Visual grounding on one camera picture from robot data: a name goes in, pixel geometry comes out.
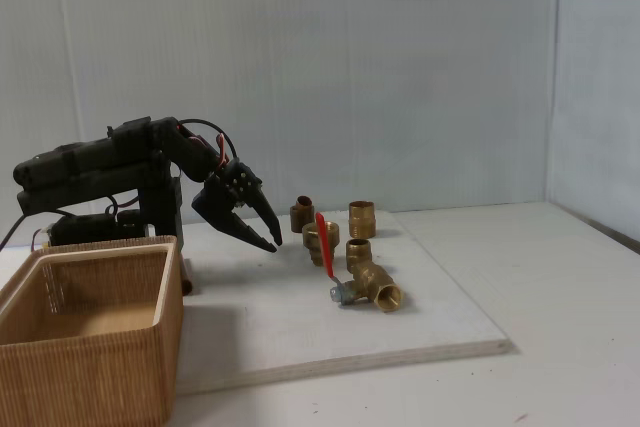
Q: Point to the black control box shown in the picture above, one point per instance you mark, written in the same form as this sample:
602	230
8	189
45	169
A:
85	229

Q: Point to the dark copper pipe coupling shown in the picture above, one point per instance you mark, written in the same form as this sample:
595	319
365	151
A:
299	219

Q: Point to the brown copper pipe piece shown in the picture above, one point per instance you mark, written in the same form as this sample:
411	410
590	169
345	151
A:
188	279

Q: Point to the large brass threaded nipple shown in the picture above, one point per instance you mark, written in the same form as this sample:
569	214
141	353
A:
361	221

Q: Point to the white painted plywood board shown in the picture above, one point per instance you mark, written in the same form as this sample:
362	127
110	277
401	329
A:
280	307

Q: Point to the small brass threaded nipple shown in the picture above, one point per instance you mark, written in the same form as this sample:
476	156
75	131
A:
357	251

